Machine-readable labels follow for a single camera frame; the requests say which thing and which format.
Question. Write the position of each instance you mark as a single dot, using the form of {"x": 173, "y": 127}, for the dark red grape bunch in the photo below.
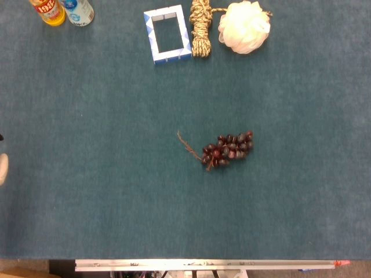
{"x": 229, "y": 149}

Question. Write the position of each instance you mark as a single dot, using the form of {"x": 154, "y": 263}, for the teal felt table cloth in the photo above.
{"x": 116, "y": 144}

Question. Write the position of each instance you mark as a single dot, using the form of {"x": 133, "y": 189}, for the blue and white snake puzzle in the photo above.
{"x": 183, "y": 34}

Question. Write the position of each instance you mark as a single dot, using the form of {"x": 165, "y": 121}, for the white mesh bath sponge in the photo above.
{"x": 245, "y": 27}

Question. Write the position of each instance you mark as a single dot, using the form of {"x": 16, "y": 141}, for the white bottle with blue label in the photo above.
{"x": 78, "y": 11}

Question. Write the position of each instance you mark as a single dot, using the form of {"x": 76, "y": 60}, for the yellow bottle with red label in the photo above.
{"x": 50, "y": 11}

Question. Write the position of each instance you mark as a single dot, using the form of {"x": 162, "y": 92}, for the aluminium frame rail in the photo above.
{"x": 203, "y": 264}

